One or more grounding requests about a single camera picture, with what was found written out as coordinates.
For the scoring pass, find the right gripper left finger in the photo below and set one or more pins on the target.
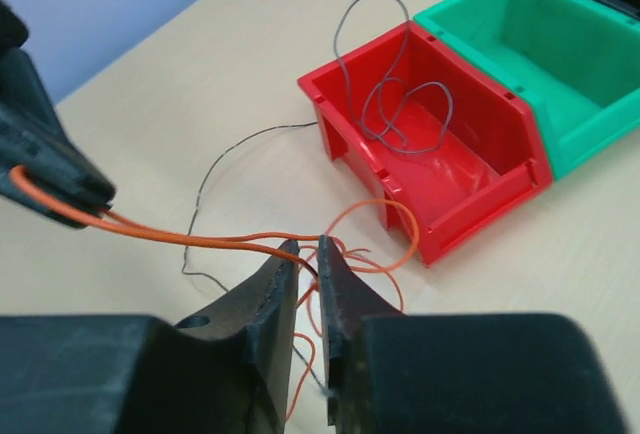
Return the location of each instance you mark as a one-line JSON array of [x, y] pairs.
[[248, 334]]

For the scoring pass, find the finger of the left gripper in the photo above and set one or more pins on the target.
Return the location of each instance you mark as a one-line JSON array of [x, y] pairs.
[[32, 136], [30, 199]]

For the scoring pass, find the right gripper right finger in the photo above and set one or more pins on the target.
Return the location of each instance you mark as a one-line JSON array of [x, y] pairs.
[[345, 300]]

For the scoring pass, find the red plastic bin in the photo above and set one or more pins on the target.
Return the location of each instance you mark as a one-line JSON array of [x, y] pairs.
[[446, 148]]

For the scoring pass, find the green plastic bin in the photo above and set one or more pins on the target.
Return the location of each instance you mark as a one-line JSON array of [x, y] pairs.
[[575, 62]]

